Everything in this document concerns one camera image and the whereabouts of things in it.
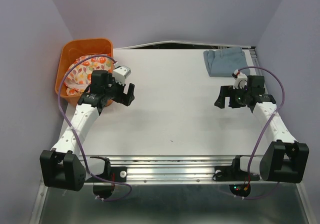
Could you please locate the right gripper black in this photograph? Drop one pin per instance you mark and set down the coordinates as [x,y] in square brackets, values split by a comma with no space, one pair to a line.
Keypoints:
[225,91]

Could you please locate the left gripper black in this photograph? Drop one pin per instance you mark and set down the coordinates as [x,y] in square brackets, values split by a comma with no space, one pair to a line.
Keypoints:
[124,99]

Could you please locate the floral orange skirt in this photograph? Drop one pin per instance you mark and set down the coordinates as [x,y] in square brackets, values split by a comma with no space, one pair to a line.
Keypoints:
[80,77]

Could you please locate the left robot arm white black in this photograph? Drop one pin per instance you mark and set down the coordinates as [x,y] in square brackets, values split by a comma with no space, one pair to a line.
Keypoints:
[65,166]

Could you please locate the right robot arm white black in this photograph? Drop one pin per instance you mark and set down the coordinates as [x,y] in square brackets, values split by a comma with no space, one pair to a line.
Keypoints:
[285,158]

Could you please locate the folded light blue skirt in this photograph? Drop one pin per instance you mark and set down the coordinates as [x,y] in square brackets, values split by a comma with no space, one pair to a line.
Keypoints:
[223,62]

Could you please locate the orange plastic basket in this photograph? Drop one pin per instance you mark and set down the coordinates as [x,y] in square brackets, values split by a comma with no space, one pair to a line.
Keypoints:
[76,49]

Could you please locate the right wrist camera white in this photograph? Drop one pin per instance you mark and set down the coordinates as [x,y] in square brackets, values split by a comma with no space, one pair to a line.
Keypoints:
[240,80]

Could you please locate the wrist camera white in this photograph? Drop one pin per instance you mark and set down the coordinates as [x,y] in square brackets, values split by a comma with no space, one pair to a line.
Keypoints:
[240,80]
[120,74]

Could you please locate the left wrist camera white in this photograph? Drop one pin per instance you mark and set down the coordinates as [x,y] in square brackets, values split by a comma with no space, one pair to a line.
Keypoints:
[120,74]

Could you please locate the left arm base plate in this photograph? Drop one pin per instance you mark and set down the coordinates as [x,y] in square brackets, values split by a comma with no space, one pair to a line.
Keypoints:
[111,176]

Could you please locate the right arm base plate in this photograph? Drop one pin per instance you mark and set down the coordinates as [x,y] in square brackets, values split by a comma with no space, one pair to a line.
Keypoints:
[233,173]

